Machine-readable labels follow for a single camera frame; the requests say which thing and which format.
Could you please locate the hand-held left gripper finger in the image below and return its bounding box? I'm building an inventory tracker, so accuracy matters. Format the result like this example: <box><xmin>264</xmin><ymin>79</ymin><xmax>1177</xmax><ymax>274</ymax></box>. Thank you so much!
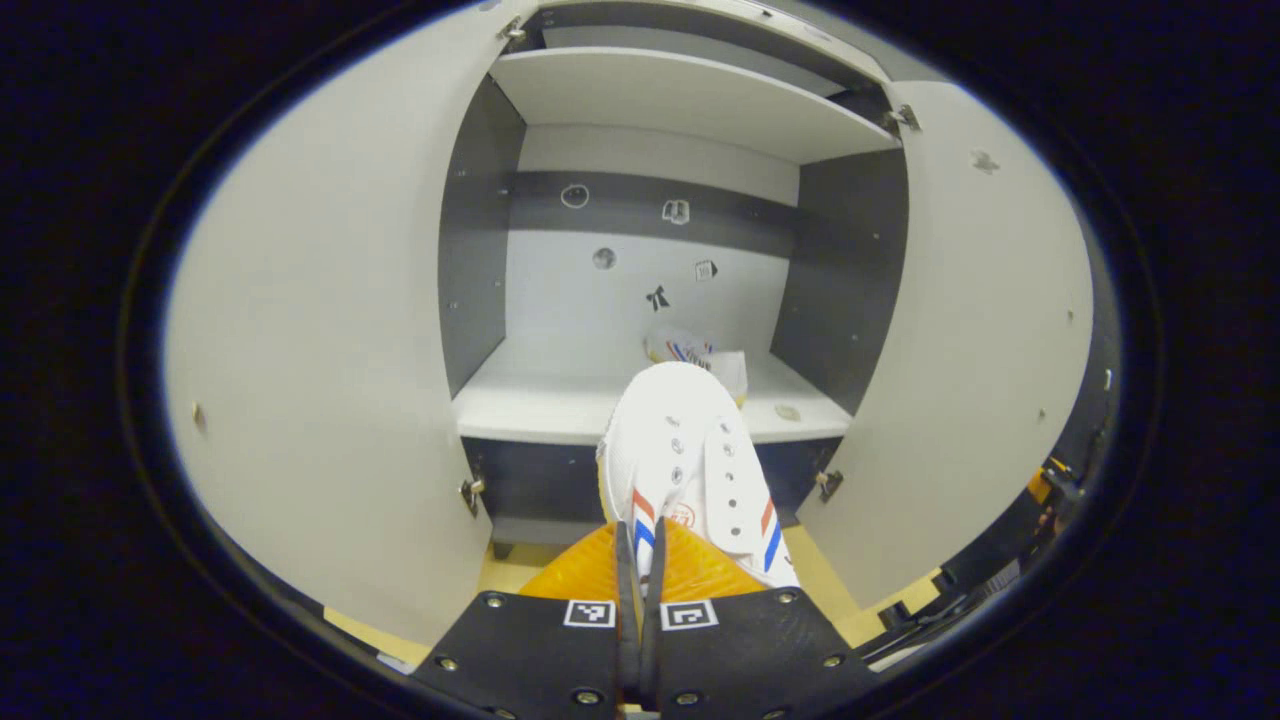
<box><xmin>408</xmin><ymin>518</ymin><xmax>643</xmax><ymax>720</ymax></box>
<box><xmin>640</xmin><ymin>518</ymin><xmax>881</xmax><ymax>720</ymax></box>

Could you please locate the grey cabinet door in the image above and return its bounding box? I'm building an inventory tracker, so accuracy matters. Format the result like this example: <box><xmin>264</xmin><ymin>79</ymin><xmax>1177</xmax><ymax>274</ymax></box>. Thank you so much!
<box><xmin>165</xmin><ymin>0</ymin><xmax>546</xmax><ymax>649</ymax></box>
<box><xmin>795</xmin><ymin>78</ymin><xmax>1096</xmax><ymax>611</ymax></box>

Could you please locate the white canvas shoe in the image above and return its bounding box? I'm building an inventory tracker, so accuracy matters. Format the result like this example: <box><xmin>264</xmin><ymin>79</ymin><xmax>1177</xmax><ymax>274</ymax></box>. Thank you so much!
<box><xmin>643</xmin><ymin>328</ymin><xmax>749</xmax><ymax>401</ymax></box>
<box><xmin>596</xmin><ymin>361</ymin><xmax>801</xmax><ymax>591</ymax></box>

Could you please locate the grey shoe cabinet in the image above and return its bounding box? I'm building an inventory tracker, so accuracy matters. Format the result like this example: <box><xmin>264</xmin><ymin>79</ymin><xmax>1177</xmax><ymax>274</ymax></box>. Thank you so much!
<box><xmin>437</xmin><ymin>0</ymin><xmax>913</xmax><ymax>561</ymax></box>

